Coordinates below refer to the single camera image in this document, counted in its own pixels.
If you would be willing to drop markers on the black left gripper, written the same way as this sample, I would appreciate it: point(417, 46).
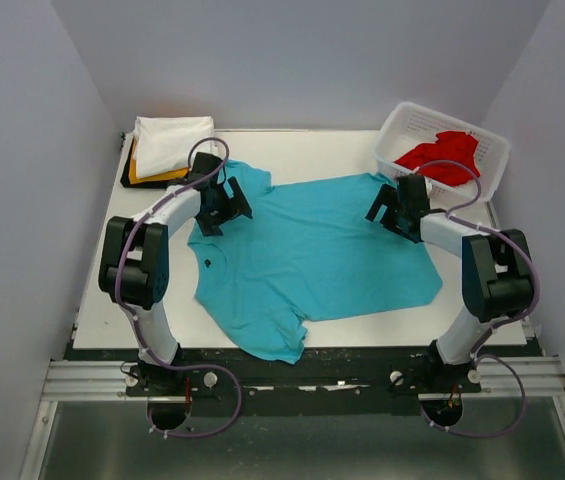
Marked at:
point(235, 208)

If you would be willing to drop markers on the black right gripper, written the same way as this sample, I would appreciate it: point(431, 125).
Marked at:
point(388, 197)

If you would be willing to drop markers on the cyan t shirt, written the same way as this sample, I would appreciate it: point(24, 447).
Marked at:
point(307, 253)

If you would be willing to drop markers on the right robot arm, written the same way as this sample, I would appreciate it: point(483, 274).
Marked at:
point(499, 283)

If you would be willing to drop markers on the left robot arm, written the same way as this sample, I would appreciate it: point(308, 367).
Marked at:
point(135, 266)

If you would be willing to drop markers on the red t shirt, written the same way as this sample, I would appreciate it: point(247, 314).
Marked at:
point(450, 159)

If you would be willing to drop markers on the folded black t shirt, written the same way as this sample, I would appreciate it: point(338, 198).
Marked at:
point(129, 180)

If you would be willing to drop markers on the white plastic basket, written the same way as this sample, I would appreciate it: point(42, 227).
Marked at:
point(410, 125)

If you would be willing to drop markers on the folded white t shirt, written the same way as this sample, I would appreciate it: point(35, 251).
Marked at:
point(163, 144)

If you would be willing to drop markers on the folded yellow t shirt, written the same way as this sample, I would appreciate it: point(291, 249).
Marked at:
point(133, 149)

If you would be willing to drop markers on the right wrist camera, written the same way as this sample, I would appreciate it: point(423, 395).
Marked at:
point(428, 186)

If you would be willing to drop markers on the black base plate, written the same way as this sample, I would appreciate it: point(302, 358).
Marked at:
point(215, 383)

